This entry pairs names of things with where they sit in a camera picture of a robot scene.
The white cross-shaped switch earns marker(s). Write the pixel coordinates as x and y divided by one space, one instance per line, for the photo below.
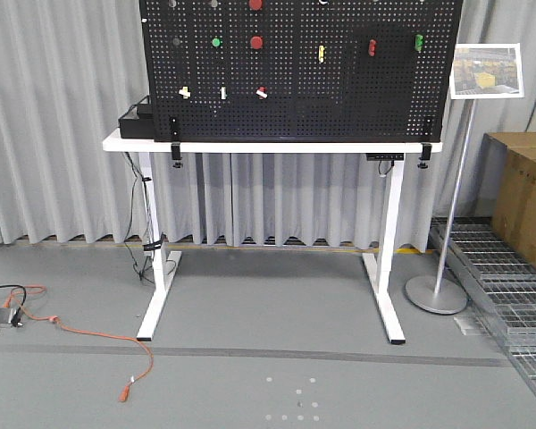
185 92

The grey floor power box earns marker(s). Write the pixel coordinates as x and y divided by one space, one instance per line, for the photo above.
6 316

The lower red round push button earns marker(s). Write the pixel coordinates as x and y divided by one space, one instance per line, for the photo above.
256 42

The green toggle switch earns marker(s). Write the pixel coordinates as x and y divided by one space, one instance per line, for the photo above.
419 39

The metal sign stand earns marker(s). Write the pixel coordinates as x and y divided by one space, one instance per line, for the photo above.
435 293

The red round push button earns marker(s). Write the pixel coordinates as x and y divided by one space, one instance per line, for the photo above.
256 42
255 5

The white standing desk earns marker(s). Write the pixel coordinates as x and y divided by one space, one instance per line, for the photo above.
377 268

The metal floor grating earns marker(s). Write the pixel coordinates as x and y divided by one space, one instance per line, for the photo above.
502 287

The brown cardboard box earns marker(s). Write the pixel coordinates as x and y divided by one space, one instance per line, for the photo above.
514 217

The black perforated pegboard panel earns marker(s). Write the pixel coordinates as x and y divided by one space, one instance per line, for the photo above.
351 97

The black desk control panel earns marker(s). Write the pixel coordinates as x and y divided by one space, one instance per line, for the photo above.
379 157

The red and white switch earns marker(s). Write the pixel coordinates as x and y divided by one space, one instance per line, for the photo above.
261 92

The black box on desk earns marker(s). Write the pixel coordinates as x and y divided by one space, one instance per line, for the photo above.
138 122

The upper red round push button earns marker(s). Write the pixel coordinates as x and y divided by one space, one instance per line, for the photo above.
255 5

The right black board clamp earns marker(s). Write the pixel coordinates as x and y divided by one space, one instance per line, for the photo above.
426 144

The printed photo sign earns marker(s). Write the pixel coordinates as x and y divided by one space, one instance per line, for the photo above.
487 71

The red toggle switch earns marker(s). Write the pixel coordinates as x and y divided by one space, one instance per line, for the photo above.
372 47

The grey curtain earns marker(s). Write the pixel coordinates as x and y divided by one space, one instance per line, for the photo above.
70 69

